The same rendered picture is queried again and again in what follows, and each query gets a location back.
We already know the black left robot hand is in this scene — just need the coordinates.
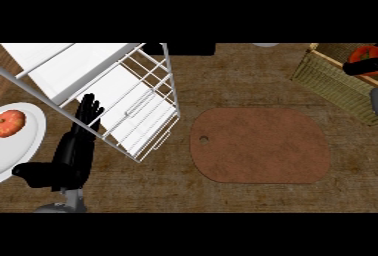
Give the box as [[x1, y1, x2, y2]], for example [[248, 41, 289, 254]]
[[10, 93, 106, 193]]

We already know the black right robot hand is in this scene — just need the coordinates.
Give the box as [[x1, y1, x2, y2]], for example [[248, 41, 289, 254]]
[[341, 57, 378, 77]]

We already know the red tomato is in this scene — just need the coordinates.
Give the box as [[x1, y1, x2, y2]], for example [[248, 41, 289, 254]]
[[347, 44, 378, 65]]

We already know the wicker basket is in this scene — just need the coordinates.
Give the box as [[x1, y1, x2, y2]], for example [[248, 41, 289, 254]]
[[289, 42, 378, 127]]

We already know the brown wooden cutting board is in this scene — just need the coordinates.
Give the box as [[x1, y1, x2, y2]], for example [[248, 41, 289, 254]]
[[189, 106, 332, 185]]

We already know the white plate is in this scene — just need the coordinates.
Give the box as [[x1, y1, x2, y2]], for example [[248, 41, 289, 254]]
[[0, 102, 49, 184]]

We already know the red orange apple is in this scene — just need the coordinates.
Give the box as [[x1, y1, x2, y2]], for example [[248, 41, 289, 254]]
[[0, 109, 28, 139]]

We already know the dark appliance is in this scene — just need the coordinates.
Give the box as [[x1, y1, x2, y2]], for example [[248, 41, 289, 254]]
[[142, 42, 217, 57]]

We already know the white wire basket rack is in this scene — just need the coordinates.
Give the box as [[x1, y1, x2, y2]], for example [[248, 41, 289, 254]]
[[0, 42, 181, 164]]

